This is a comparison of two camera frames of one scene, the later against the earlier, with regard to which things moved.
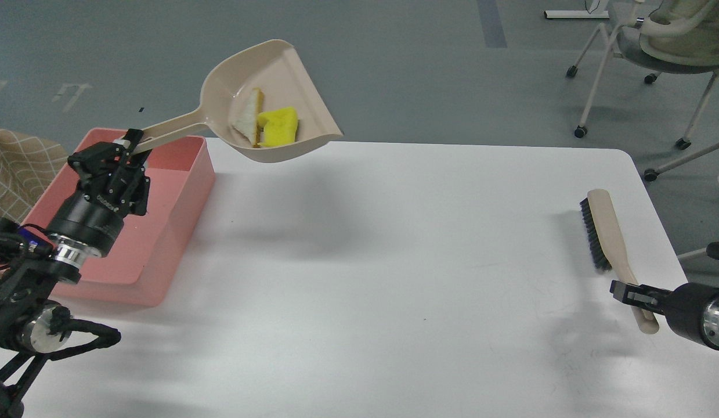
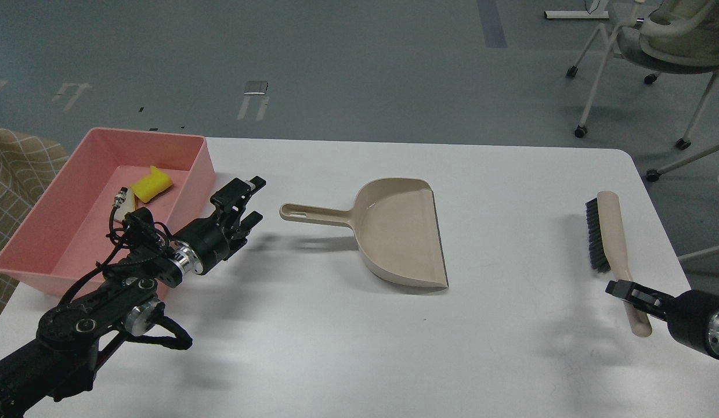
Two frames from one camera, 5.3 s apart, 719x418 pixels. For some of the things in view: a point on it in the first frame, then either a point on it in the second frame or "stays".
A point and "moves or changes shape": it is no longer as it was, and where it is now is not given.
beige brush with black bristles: (608, 251) stays
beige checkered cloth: (21, 168) stays
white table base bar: (577, 14) stays
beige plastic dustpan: (260, 104) to (396, 224)
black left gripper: (113, 184) to (217, 236)
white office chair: (668, 37) stays
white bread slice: (244, 118) moves or changes shape
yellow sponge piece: (280, 128) to (146, 187)
